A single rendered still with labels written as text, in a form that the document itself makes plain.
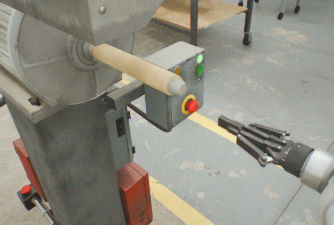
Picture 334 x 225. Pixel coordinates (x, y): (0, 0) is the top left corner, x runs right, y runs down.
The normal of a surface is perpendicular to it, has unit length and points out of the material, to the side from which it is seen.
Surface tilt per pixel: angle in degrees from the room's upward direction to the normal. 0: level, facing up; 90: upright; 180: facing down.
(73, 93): 97
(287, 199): 0
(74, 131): 90
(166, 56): 0
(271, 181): 0
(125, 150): 90
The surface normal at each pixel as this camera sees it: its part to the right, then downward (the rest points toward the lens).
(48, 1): -0.69, 0.43
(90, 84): 0.70, 0.49
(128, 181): -0.04, -0.82
